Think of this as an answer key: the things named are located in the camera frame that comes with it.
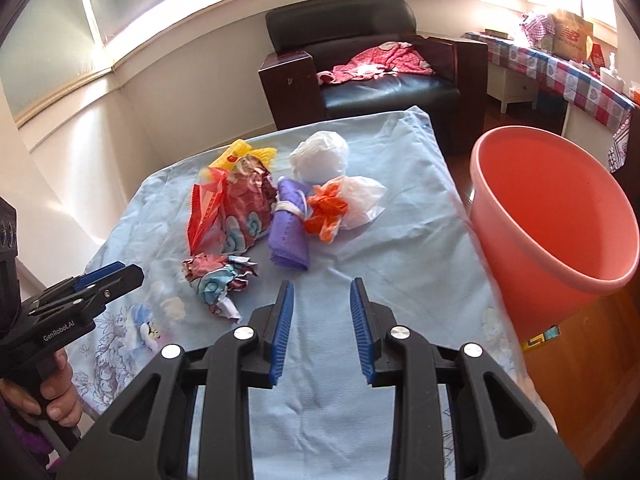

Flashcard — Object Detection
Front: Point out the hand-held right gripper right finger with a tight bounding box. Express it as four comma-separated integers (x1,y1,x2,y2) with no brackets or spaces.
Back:
350,277,586,480

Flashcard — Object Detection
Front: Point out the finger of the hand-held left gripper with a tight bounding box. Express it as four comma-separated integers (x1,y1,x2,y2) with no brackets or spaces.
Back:
22,264,145,318
37,261,126,306

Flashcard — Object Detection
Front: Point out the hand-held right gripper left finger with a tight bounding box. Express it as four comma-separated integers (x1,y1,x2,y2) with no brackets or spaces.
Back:
55,280,296,480

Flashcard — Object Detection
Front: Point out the small floral wrapper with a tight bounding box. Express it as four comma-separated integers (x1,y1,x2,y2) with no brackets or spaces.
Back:
181,252,261,323

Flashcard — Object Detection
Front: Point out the purple bag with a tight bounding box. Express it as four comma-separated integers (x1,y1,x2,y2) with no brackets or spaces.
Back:
267,176,312,272

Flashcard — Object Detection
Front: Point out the red transparent plastic wrapper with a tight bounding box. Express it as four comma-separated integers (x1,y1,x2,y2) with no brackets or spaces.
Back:
186,167,236,253

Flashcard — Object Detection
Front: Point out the orange plastic bag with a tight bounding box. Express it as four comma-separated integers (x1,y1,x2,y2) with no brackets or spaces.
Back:
305,182,351,245

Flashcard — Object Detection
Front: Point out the large floral wrapper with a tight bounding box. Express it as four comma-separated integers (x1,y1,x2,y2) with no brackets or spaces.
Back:
200,155,278,256

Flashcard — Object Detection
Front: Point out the clear plastic bag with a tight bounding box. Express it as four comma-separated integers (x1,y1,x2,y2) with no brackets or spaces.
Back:
330,175,388,231

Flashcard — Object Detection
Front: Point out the white balled plastic bag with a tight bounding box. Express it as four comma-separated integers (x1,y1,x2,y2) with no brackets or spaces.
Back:
289,131,350,185

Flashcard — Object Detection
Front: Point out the pink plastic bucket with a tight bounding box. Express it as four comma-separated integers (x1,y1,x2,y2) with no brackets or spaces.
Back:
467,126,638,346

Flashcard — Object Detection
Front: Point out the person's left hand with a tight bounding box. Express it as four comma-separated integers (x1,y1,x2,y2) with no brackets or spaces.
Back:
0,347,84,428

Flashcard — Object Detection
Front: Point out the light blue floral bedsheet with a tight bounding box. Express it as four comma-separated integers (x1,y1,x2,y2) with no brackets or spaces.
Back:
65,105,526,480

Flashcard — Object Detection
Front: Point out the yellow and teal box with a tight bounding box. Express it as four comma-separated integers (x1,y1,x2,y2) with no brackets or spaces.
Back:
522,325,563,353

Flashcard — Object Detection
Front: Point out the frosted glass window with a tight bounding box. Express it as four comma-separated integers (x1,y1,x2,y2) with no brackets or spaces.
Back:
0,0,301,126

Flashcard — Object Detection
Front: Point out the red floral cloth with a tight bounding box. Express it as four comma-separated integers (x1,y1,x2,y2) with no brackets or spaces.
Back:
316,41,433,85

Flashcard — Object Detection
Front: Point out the white drawer cabinet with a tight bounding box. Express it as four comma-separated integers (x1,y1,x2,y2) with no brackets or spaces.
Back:
486,57,541,113

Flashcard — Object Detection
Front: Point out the white desk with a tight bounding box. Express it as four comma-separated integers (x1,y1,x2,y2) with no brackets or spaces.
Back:
560,95,621,146

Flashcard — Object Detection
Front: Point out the black leather armchair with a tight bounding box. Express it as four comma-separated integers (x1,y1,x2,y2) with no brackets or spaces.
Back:
258,0,488,156

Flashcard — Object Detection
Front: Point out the checkered cloth side table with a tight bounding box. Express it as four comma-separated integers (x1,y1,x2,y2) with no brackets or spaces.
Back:
462,31,640,173

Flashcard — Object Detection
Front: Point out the red checkered bag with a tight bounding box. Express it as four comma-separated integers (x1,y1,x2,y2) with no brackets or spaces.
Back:
522,10,556,51

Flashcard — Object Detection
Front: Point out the white tissue box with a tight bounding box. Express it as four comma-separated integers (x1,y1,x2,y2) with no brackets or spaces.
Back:
599,67,626,93

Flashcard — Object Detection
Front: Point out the brown paper bag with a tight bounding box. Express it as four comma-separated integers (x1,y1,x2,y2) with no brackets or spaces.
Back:
550,9,595,61

